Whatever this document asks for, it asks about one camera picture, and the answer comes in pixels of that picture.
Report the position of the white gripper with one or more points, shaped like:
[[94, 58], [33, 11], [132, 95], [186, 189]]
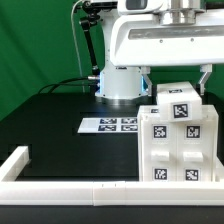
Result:
[[139, 40]]

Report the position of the white box with markers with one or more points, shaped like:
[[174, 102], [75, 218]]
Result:
[[178, 102]]

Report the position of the white cabinet body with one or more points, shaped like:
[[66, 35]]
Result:
[[177, 151]]

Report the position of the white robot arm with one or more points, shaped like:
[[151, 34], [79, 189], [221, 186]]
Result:
[[169, 12]]

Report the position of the white base marker plate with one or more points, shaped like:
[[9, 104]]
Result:
[[109, 125]]

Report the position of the white U-shaped table fence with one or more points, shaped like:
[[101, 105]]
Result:
[[15, 192]]

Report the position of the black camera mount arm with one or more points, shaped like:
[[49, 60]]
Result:
[[92, 17]]

